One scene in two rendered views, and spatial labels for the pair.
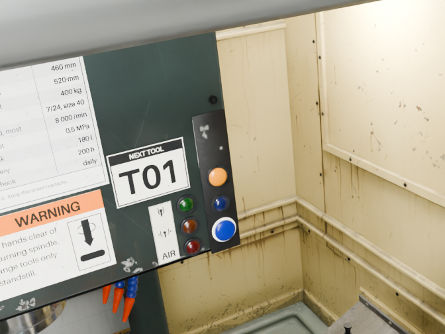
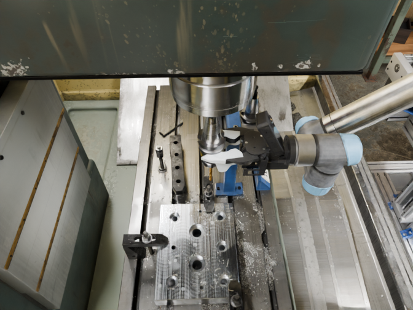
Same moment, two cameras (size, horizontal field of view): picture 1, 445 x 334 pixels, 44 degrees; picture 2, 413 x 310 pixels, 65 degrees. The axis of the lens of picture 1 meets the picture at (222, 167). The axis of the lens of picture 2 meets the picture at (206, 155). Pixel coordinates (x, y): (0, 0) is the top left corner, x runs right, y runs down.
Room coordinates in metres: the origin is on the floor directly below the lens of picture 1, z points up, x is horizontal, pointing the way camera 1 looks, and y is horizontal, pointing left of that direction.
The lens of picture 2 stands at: (0.60, 0.81, 1.90)
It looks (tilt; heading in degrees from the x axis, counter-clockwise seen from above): 51 degrees down; 290
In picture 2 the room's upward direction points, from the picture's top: straight up
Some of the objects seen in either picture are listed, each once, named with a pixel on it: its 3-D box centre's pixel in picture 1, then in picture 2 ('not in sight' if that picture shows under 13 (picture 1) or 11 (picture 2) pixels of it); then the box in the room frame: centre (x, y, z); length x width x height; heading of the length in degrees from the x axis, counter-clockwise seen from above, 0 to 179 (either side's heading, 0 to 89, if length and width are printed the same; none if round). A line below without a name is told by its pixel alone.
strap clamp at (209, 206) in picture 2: not in sight; (208, 197); (0.79, 0.28, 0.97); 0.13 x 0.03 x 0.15; 112
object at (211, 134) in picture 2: not in sight; (211, 125); (0.75, 0.36, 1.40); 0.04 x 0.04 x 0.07
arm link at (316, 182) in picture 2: not in sight; (319, 169); (0.49, 0.24, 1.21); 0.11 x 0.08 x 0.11; 111
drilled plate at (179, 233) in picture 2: not in sight; (196, 250); (0.76, 0.46, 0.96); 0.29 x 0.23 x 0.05; 112
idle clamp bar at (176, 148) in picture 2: not in sight; (177, 166); (0.95, 0.17, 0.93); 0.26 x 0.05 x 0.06; 117
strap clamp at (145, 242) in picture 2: not in sight; (146, 243); (0.90, 0.50, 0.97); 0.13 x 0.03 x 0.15; 22
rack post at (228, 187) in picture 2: not in sight; (230, 165); (0.74, 0.18, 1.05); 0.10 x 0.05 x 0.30; 22
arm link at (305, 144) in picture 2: not in sight; (300, 149); (0.56, 0.28, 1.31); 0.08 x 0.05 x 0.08; 112
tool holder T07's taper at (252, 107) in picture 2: not in sight; (252, 105); (0.71, 0.11, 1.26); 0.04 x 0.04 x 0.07
